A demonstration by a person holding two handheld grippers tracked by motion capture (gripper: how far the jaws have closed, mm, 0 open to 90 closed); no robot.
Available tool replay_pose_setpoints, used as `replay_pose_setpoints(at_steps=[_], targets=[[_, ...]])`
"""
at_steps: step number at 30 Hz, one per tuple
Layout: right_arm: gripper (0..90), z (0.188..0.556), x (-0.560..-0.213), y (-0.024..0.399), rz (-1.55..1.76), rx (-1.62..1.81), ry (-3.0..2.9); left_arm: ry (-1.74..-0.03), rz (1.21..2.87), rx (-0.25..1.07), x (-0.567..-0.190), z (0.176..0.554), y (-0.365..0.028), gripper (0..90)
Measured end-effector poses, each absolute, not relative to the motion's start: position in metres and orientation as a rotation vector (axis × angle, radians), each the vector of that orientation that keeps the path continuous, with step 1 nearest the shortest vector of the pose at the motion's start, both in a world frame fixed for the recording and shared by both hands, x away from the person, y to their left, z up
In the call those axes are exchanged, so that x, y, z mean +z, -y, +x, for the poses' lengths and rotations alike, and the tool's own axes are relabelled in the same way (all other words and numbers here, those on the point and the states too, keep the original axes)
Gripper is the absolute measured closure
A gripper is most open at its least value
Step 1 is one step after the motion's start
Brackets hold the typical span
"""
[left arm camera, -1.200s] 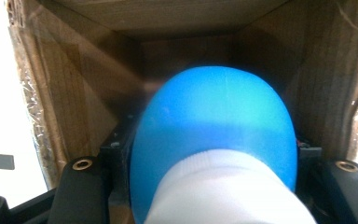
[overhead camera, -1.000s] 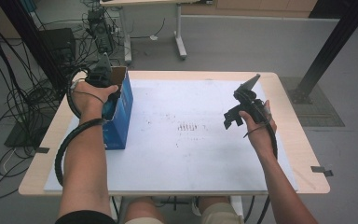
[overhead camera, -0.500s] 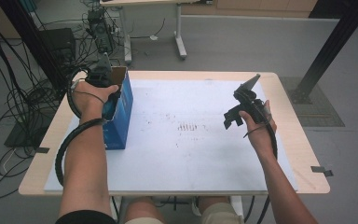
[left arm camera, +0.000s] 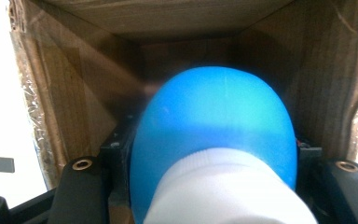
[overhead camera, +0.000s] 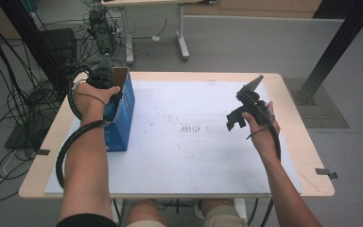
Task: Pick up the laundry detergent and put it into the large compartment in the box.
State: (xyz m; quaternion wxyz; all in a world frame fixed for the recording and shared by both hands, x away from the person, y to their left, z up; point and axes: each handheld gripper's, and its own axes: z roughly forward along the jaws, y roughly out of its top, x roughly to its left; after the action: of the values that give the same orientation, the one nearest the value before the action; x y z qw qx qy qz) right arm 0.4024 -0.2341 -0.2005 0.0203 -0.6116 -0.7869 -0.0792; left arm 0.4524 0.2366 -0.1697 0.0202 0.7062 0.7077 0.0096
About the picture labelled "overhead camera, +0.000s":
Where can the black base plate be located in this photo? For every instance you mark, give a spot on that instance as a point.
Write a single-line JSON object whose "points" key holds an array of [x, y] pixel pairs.
{"points": [[22, 138]]}

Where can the black shirt sleeve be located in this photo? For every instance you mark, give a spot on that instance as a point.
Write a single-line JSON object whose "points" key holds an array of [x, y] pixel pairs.
{"points": [[86, 220]]}

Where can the wooden cabinet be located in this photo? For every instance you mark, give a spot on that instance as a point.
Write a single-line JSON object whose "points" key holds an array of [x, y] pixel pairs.
{"points": [[264, 6]]}

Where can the white background desk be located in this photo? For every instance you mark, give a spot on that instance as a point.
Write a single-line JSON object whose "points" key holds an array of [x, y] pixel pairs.
{"points": [[180, 31]]}

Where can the black tape piece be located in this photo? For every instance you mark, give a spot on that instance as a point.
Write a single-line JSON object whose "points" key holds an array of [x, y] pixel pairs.
{"points": [[43, 152], [324, 172]]}

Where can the grey floor mat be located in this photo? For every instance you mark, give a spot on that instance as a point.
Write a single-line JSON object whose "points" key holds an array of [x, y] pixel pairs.
{"points": [[324, 107]]}

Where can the white table mat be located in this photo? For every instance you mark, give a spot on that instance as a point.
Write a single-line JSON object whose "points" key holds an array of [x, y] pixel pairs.
{"points": [[201, 157]]}

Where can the person's left leg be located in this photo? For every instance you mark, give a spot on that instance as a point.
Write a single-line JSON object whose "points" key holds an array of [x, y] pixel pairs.
{"points": [[145, 211]]}

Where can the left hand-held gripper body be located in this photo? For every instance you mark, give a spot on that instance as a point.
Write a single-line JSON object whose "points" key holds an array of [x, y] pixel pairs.
{"points": [[102, 77]]}

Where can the beige shorts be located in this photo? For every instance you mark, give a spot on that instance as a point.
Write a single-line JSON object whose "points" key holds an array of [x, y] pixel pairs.
{"points": [[223, 221]]}

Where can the black metal frame post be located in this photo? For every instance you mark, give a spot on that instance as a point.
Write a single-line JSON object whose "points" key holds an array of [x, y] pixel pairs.
{"points": [[34, 44], [337, 44]]}

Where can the black electronic device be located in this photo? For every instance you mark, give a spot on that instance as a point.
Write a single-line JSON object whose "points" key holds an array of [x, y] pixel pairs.
{"points": [[102, 31]]}

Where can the black metal crossbar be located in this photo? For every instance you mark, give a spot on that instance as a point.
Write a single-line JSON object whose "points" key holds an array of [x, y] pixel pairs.
{"points": [[177, 205]]}

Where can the person's leg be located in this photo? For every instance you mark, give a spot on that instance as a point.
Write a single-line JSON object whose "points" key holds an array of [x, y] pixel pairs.
{"points": [[217, 205], [145, 211]]}

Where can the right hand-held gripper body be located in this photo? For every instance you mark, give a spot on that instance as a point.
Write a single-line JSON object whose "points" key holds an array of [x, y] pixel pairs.
{"points": [[254, 102]]}

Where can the light wooden table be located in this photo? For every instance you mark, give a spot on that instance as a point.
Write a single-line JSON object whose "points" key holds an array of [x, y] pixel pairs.
{"points": [[297, 142]]}

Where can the person's right hand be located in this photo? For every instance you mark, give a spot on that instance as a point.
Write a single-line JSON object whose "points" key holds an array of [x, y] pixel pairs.
{"points": [[263, 140]]}

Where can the blue cardboard box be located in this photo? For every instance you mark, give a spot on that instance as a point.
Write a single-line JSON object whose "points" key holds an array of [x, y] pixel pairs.
{"points": [[124, 126]]}

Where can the person's right leg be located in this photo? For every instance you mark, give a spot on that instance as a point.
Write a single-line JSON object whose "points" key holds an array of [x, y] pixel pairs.
{"points": [[217, 205]]}

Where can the person's left hand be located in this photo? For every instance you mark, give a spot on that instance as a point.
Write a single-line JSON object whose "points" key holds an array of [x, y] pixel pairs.
{"points": [[89, 101]]}

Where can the small white plug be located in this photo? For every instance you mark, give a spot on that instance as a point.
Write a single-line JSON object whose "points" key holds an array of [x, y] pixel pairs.
{"points": [[155, 38]]}

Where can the black computer box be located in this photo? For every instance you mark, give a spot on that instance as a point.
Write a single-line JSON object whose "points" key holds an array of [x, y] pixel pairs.
{"points": [[58, 44]]}

